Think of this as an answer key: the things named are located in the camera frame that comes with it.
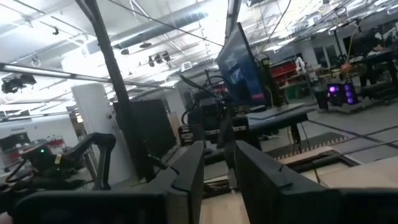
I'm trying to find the red shelving unit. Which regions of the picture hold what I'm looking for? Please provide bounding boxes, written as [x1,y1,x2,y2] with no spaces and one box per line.
[269,60,300,88]

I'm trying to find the black frame post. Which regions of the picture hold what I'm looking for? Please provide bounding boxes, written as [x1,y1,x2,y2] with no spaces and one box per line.
[76,0,158,184]

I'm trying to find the white LED light bar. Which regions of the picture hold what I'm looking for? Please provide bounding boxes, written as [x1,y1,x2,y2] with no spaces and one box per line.
[0,62,175,91]

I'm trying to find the grey desk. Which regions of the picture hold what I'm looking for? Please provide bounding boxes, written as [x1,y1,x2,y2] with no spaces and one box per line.
[244,102,317,147]

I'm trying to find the black upright panel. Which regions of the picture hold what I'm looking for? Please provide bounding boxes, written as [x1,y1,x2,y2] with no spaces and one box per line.
[112,98,178,160]

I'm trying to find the silver ceiling duct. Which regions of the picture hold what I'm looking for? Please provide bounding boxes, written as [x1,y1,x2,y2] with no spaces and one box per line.
[86,0,229,50]

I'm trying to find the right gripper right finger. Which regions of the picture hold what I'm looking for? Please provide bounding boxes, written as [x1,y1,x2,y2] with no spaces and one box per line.
[234,139,398,224]

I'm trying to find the white building pillar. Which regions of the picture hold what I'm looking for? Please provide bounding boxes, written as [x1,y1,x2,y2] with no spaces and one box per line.
[70,83,137,186]

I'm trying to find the computer tower purple lights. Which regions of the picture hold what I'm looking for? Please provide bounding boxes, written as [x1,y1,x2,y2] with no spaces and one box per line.
[325,81,359,107]

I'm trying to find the large dark monitor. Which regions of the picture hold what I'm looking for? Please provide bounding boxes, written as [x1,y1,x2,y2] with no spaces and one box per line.
[215,21,282,108]

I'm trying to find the black overhead rig camera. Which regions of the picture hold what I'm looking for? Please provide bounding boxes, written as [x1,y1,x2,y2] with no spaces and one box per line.
[1,73,37,95]

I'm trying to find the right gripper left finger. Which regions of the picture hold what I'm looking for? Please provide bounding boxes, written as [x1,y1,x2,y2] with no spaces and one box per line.
[14,141,205,224]

